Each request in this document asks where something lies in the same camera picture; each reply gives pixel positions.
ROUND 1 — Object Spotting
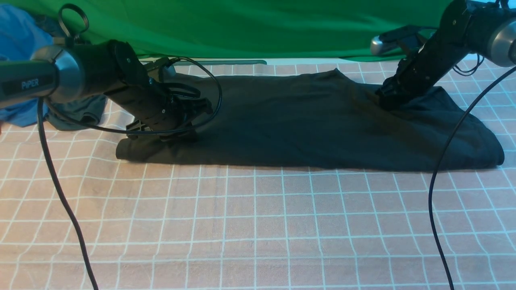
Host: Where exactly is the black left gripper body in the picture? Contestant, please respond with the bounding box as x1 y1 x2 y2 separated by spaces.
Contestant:
107 79 214 135

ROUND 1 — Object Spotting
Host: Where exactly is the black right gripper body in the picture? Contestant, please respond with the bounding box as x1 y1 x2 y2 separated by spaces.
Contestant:
381 25 471 105

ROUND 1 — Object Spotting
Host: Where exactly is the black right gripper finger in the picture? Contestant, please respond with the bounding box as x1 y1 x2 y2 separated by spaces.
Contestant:
375 87 404 111

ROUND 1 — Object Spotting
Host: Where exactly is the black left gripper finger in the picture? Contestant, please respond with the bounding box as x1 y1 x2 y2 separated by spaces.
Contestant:
126 119 160 139
160 122 198 143

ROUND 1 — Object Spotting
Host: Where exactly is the dark gray long-sleeve top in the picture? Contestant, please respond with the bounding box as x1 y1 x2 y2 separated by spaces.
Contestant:
116 68 505 173

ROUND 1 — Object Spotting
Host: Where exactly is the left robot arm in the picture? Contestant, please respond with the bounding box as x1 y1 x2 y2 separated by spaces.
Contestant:
1 40 222 141

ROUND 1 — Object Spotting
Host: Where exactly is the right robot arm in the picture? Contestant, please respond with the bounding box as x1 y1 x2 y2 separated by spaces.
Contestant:
370 0 516 110

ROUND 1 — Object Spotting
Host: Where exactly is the dark crumpled garment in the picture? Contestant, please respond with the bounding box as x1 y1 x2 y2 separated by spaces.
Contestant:
36 15 108 131

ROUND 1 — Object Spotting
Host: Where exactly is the pink checkered tablecloth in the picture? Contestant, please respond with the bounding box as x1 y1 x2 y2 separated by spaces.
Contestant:
0 60 515 290

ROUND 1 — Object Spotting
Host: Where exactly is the green backdrop cloth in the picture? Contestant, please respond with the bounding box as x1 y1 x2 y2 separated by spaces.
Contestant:
0 0 460 63

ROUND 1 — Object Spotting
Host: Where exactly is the blue crumpled garment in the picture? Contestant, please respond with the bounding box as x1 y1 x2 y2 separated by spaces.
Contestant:
0 3 53 127

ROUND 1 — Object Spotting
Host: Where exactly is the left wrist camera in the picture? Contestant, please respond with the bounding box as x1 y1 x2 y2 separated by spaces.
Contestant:
142 58 176 83

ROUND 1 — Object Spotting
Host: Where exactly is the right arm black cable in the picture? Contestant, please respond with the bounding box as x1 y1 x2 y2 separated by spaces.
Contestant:
428 52 516 290

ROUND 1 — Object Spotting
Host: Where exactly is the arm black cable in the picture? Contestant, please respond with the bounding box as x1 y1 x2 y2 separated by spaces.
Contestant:
37 4 223 290
428 52 516 290

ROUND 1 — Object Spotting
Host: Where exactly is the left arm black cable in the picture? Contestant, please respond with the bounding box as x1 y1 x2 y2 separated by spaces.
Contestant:
37 4 223 290

